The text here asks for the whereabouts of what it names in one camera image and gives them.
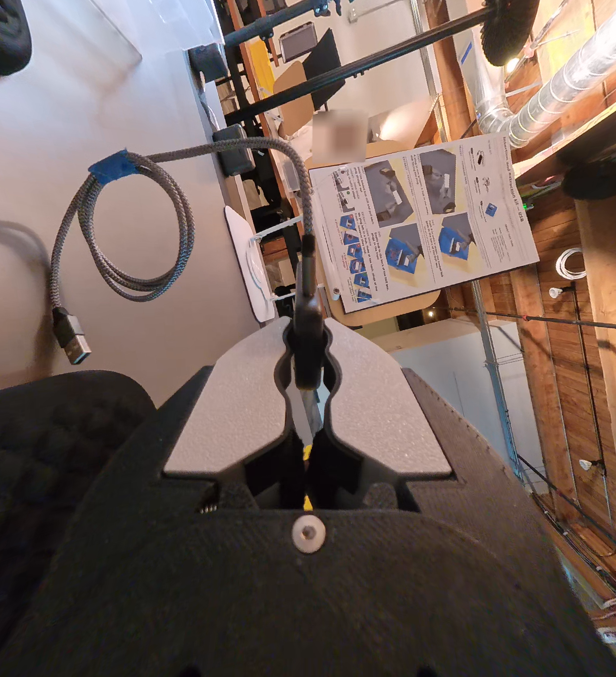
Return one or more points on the silver ventilation duct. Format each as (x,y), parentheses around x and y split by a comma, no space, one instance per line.
(567,90)

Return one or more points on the white poster stand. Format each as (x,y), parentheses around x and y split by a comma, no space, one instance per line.
(252,264)

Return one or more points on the dark grey labelled charger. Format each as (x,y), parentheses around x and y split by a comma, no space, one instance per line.
(208,62)

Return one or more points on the black cube charger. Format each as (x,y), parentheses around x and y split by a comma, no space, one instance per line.
(234,151)

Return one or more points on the instruction poster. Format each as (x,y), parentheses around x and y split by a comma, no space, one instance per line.
(435,222)

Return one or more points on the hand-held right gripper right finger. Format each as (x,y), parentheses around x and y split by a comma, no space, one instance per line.
(382,418)

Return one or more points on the black round disc on pole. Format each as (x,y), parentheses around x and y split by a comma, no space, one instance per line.
(509,31)

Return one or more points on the black office chair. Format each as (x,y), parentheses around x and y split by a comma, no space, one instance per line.
(324,69)

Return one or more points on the wooden poster board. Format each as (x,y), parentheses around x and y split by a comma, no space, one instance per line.
(392,307)

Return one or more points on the blue tape strip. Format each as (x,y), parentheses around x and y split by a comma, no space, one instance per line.
(110,165)

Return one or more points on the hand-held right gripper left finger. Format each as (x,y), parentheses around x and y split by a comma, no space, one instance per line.
(228,412)

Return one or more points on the grey hard case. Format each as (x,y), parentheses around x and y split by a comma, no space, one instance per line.
(298,41)

